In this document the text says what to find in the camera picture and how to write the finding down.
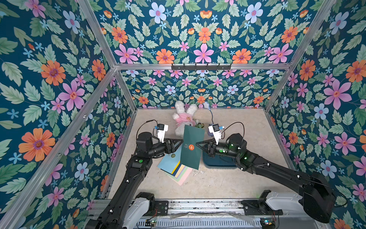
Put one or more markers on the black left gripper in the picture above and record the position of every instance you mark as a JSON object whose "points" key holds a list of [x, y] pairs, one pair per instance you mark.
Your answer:
{"points": [[168, 148]]}

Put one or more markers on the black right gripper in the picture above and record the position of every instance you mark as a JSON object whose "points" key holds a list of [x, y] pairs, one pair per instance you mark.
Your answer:
{"points": [[211, 148]]}

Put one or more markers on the dark green envelope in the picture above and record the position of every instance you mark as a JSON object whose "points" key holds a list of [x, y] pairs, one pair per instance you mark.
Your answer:
{"points": [[190, 153]]}

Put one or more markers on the light blue envelope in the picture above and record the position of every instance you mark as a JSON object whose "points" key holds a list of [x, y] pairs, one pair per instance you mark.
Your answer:
{"points": [[170, 157]]}

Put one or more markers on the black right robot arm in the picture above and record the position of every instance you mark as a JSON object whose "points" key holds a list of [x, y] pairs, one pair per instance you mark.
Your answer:
{"points": [[318, 199]]}

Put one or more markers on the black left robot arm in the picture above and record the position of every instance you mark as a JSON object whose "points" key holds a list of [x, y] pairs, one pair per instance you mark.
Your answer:
{"points": [[122, 212]]}

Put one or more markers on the dark teal storage box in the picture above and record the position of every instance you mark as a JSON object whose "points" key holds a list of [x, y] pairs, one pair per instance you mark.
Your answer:
{"points": [[219, 161]]}

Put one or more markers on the small green flower toy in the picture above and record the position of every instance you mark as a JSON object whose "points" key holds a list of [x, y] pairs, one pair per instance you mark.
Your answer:
{"points": [[200, 125]]}

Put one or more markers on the yellow envelope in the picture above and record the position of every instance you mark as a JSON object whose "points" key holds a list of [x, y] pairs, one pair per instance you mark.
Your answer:
{"points": [[176, 171]]}

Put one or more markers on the white plush bunny toy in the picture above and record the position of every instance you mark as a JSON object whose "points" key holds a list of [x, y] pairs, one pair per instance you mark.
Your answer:
{"points": [[184, 117]]}

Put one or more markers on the navy blue envelope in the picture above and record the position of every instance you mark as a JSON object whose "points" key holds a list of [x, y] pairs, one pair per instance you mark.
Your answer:
{"points": [[169, 166]]}

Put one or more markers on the light green envelope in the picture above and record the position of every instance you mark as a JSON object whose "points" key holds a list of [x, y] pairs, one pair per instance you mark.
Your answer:
{"points": [[170, 176]]}

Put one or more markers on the pink envelope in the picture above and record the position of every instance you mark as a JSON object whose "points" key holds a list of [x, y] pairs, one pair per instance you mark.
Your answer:
{"points": [[184, 177]]}

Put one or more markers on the blue cat desk lamp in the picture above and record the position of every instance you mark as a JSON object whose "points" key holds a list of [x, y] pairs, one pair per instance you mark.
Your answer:
{"points": [[207, 106]]}

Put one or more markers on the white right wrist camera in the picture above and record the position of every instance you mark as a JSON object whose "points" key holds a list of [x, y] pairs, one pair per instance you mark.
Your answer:
{"points": [[216, 131]]}

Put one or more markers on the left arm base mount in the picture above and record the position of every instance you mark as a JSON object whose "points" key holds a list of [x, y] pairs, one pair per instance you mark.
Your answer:
{"points": [[144, 204]]}

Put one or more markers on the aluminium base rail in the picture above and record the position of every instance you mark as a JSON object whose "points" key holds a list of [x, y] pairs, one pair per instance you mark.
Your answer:
{"points": [[221, 214]]}

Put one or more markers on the black wall hook rail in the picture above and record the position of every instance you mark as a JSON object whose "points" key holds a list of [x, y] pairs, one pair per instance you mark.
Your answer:
{"points": [[195, 67]]}

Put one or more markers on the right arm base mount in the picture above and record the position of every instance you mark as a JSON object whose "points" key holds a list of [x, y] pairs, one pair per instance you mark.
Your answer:
{"points": [[274, 203]]}

